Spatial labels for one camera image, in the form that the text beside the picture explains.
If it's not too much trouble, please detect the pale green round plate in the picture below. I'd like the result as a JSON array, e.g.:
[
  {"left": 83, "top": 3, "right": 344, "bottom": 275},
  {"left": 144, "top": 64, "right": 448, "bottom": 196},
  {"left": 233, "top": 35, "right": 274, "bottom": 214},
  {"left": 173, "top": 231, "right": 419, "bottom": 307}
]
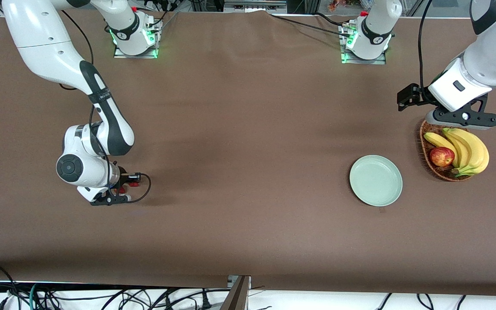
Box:
[{"left": 349, "top": 155, "right": 403, "bottom": 207}]

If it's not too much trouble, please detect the red apple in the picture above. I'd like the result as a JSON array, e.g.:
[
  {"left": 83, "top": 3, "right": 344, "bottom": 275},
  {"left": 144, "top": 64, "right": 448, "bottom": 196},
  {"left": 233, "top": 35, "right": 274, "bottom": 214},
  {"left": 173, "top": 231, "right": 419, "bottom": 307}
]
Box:
[{"left": 429, "top": 146, "right": 456, "bottom": 168}]

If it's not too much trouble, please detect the yellow banana bunch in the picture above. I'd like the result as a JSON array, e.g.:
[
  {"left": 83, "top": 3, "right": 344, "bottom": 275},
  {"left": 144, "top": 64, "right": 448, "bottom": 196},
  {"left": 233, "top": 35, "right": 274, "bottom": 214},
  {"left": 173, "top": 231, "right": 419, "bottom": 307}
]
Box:
[{"left": 423, "top": 127, "right": 490, "bottom": 178}]

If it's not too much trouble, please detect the brown wicker basket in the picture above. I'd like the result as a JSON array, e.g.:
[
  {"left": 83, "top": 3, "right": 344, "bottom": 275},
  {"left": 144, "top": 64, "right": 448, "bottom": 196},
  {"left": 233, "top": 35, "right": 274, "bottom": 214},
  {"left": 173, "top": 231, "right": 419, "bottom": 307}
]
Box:
[{"left": 419, "top": 120, "right": 474, "bottom": 182}]

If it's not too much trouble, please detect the brown table cover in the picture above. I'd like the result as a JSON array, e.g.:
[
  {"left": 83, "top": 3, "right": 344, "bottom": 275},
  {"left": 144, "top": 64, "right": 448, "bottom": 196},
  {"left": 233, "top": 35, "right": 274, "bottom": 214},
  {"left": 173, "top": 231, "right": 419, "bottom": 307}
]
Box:
[{"left": 0, "top": 8, "right": 496, "bottom": 298}]

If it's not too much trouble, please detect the grey metal device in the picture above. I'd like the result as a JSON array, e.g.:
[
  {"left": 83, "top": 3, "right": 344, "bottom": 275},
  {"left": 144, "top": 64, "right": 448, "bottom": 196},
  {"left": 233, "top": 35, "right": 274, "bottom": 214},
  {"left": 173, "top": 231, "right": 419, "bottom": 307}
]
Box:
[{"left": 223, "top": 0, "right": 288, "bottom": 14}]

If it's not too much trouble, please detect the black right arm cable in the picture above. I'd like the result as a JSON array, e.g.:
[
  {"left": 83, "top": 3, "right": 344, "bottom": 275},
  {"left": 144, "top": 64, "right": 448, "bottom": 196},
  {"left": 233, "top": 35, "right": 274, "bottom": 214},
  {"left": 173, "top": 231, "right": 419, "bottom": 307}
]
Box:
[{"left": 59, "top": 9, "right": 152, "bottom": 205}]

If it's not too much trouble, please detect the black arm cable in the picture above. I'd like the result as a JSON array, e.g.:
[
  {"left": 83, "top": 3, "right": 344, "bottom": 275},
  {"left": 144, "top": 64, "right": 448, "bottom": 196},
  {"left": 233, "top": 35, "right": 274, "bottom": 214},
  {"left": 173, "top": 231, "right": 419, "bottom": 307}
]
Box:
[
  {"left": 418, "top": 0, "right": 434, "bottom": 93},
  {"left": 59, "top": 9, "right": 152, "bottom": 205}
]

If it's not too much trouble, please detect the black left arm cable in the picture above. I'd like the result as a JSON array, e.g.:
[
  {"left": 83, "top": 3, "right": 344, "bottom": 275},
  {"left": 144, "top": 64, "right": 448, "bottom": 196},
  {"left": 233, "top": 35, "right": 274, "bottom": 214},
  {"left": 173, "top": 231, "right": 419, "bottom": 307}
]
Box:
[{"left": 418, "top": 0, "right": 434, "bottom": 93}]

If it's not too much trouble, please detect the short black cable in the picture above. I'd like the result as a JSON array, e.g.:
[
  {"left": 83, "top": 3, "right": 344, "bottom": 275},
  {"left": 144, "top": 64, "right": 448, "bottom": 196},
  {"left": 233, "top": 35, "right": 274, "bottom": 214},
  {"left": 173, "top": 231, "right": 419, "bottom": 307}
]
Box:
[{"left": 315, "top": 12, "right": 352, "bottom": 27}]

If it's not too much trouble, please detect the long black cable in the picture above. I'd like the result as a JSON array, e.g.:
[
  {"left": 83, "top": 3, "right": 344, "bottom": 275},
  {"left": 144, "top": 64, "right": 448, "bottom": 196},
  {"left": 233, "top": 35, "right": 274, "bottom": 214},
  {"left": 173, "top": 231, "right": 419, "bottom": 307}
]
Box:
[{"left": 270, "top": 14, "right": 353, "bottom": 38}]

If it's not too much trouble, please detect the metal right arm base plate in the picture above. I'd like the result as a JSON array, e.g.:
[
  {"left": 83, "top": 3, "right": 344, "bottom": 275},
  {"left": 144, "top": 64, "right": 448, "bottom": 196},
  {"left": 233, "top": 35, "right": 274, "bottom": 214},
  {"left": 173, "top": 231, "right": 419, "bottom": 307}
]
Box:
[{"left": 113, "top": 17, "right": 162, "bottom": 59}]

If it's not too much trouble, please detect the black cable tangle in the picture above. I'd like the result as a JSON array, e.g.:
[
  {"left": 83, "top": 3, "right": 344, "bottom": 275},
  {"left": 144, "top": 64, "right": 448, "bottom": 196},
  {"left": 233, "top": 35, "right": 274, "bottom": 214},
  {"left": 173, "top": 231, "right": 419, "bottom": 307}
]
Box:
[{"left": 37, "top": 288, "right": 231, "bottom": 310}]

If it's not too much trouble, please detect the aluminium post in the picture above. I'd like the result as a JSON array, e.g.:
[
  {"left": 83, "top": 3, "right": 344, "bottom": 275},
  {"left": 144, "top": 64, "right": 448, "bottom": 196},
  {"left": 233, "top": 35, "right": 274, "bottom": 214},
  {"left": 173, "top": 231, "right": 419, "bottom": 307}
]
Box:
[{"left": 222, "top": 275, "right": 251, "bottom": 310}]

